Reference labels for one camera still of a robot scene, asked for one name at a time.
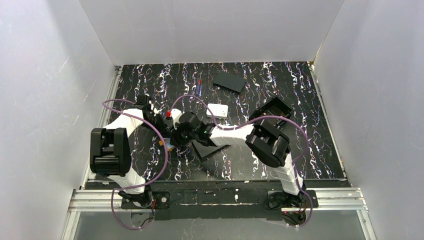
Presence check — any orange leather card holder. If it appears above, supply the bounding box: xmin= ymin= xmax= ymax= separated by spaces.
xmin=159 ymin=138 xmax=176 ymax=152

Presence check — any black plastic box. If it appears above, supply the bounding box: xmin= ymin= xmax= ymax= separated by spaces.
xmin=248 ymin=96 xmax=294 ymax=121

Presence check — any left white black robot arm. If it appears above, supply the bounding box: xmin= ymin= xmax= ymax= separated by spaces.
xmin=89 ymin=95 xmax=169 ymax=195

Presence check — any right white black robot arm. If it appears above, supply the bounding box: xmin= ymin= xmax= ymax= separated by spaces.
xmin=166 ymin=108 xmax=303 ymax=196

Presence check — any white rectangular box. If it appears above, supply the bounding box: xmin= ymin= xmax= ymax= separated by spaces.
xmin=206 ymin=103 xmax=229 ymax=119

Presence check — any blue red screwdriver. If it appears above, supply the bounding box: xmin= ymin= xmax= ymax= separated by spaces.
xmin=195 ymin=76 xmax=202 ymax=97

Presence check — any flat black box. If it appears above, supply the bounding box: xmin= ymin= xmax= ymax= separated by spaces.
xmin=213 ymin=72 xmax=247 ymax=93

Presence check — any black network switch box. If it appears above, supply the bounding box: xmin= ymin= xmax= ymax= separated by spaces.
xmin=191 ymin=140 xmax=229 ymax=162

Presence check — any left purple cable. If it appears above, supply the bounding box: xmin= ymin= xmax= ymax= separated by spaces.
xmin=101 ymin=98 xmax=170 ymax=231

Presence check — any left aluminium side rail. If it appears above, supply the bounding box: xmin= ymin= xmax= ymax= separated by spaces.
xmin=79 ymin=65 xmax=123 ymax=190

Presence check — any aluminium front frame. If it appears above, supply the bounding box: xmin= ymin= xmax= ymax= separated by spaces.
xmin=62 ymin=187 xmax=376 ymax=240

